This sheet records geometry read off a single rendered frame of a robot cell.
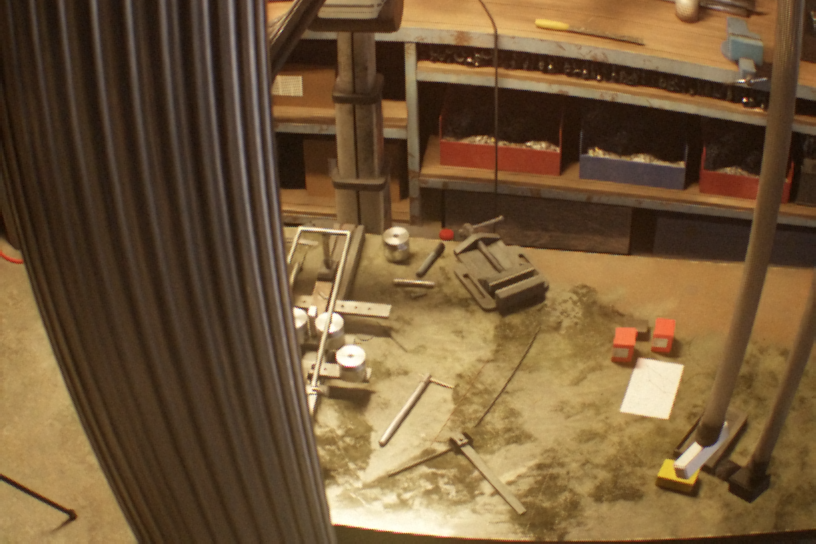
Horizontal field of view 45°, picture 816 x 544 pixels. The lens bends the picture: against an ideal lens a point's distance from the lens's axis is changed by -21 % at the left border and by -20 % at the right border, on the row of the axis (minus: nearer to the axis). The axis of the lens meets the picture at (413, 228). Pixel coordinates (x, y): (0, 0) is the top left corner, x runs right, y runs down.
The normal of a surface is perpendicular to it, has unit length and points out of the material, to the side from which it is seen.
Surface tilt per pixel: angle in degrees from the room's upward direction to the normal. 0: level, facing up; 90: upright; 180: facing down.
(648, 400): 0
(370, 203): 90
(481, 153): 90
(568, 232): 90
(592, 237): 90
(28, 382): 0
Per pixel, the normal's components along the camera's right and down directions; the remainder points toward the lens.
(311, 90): -0.19, 0.64
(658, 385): -0.02, -0.77
